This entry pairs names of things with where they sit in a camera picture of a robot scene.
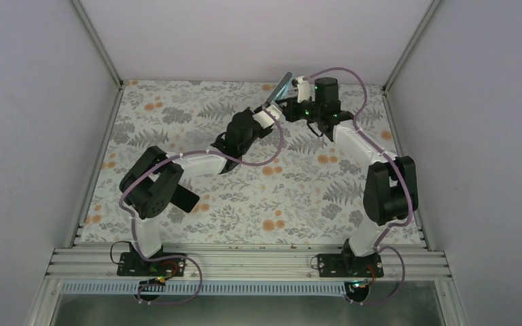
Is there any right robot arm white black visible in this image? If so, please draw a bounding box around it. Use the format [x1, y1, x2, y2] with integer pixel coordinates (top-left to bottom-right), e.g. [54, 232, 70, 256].
[277, 76, 418, 276]

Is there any aluminium front rail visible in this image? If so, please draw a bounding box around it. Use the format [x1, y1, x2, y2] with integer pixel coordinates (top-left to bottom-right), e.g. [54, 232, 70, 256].
[46, 243, 452, 281]

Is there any floral patterned table mat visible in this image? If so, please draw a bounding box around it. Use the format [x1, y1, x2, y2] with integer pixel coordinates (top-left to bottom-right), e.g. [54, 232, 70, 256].
[80, 80, 366, 245]

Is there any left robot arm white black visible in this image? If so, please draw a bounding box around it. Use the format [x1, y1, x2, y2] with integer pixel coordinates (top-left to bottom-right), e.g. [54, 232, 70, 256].
[118, 104, 283, 275]

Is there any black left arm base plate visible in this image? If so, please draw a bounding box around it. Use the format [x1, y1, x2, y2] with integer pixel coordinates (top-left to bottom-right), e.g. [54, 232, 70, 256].
[116, 251, 186, 278]

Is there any black bare phone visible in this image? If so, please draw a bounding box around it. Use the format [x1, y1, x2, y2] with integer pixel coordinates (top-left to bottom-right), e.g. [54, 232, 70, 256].
[170, 185, 200, 213]

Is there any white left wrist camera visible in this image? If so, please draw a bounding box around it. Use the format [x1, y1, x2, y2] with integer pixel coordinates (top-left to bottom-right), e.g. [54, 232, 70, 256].
[252, 105, 282, 129]

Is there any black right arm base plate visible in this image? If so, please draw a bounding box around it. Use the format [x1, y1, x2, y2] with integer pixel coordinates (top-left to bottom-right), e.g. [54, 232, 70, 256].
[311, 253, 384, 278]

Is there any white slotted cable duct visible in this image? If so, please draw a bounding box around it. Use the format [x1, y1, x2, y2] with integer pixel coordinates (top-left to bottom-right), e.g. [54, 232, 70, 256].
[60, 280, 361, 297]

